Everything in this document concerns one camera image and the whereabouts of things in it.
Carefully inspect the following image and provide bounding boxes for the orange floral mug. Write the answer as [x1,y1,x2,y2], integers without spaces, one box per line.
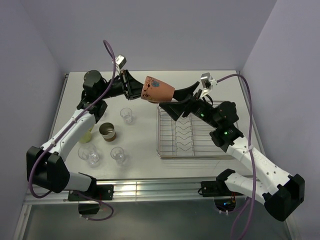
[140,76,175,104]

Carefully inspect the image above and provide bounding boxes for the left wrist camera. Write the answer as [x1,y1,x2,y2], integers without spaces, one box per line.
[115,54,127,69]

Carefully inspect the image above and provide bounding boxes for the black box under rail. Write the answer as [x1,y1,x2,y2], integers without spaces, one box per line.
[78,203,100,215]

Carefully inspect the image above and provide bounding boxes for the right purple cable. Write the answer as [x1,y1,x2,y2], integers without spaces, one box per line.
[216,74,258,240]

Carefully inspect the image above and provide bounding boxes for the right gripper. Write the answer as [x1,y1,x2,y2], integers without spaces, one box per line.
[159,81,220,129]

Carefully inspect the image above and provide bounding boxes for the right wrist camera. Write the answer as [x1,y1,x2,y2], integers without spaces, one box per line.
[200,72,218,98]

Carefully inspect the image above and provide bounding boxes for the green mug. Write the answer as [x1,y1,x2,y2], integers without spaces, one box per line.
[78,127,93,144]

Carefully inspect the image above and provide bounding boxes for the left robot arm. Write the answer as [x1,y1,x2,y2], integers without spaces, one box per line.
[26,70,144,200]

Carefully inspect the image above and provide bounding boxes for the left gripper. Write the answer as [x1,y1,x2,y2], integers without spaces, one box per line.
[98,69,153,101]

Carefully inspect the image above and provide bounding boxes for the clear glass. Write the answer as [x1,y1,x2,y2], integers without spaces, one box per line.
[120,107,133,124]
[110,146,126,164]
[77,143,100,165]

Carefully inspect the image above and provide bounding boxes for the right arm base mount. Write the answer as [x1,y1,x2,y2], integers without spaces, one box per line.
[197,180,243,197]

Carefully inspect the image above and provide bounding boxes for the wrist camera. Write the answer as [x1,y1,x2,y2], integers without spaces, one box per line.
[200,72,218,98]
[115,54,127,69]

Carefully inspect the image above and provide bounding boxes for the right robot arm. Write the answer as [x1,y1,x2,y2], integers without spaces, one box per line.
[159,90,305,222]

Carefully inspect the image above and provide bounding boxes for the clear glass front left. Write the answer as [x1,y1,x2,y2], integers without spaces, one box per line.
[77,143,100,165]

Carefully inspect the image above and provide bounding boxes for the clear glass centre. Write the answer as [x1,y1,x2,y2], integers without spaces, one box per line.
[120,107,133,124]

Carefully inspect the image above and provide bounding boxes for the clear glass front right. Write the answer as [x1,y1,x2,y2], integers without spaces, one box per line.
[110,146,126,164]

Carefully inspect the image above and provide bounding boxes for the wire dish rack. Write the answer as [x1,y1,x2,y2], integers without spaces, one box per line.
[156,105,233,160]

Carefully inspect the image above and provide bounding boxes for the steel cup brown band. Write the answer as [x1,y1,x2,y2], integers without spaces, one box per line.
[99,122,117,142]

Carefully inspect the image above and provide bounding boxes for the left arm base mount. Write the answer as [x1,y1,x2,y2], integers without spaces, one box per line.
[67,184,114,202]

